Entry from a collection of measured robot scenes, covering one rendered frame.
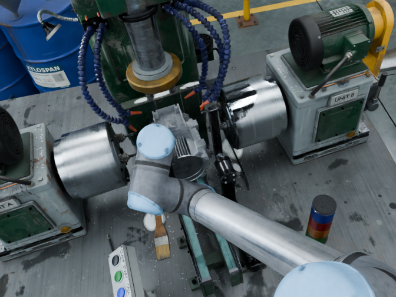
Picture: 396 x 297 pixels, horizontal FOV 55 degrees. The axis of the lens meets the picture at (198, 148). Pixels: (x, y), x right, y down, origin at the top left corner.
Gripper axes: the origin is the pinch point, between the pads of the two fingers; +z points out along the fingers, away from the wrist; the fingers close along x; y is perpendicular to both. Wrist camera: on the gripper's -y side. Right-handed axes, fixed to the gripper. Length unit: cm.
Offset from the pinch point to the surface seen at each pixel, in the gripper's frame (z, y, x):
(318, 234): -21, -34, -34
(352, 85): -5, 6, -69
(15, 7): 96, 138, 61
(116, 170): 2.4, 4.5, 16.2
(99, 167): 1.0, 7.0, 21.0
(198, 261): 0.6, -32.6, -1.0
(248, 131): 3.4, 3.4, -31.4
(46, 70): 129, 109, 60
